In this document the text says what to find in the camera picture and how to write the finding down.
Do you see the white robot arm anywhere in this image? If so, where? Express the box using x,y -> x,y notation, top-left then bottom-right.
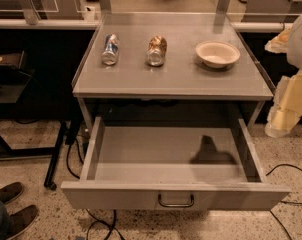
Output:
265,13 -> 302,138

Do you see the black floor cable right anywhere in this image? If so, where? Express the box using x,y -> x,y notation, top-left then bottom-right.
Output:
265,163 -> 302,240

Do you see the upper brown shoe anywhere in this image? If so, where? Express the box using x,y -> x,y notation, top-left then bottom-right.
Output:
0,182 -> 23,204

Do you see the white paper bowl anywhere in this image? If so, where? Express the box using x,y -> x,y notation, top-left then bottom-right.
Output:
195,41 -> 240,69

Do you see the black metal drawer handle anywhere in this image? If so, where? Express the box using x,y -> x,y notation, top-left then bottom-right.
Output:
157,194 -> 195,208

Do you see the black floor cable left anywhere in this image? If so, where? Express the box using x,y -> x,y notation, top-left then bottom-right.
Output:
65,135 -> 126,240

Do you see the black floor cable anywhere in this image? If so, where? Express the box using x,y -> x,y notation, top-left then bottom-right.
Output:
65,135 -> 126,240
265,163 -> 302,240

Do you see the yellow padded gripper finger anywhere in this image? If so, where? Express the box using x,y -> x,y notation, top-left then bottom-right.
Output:
265,28 -> 290,53
265,69 -> 302,138

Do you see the black side table frame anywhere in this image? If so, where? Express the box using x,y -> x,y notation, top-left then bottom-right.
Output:
0,51 -> 66,190

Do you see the open grey top drawer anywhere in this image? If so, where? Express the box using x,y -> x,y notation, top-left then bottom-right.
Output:
61,118 -> 290,211

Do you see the grey cabinet table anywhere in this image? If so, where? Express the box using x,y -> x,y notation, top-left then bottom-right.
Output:
73,13 -> 272,128

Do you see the blue silver redbull can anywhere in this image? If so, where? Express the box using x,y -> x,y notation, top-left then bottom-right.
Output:
102,34 -> 119,65

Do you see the gold brown soda can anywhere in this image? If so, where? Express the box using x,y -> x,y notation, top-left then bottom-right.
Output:
146,35 -> 167,66

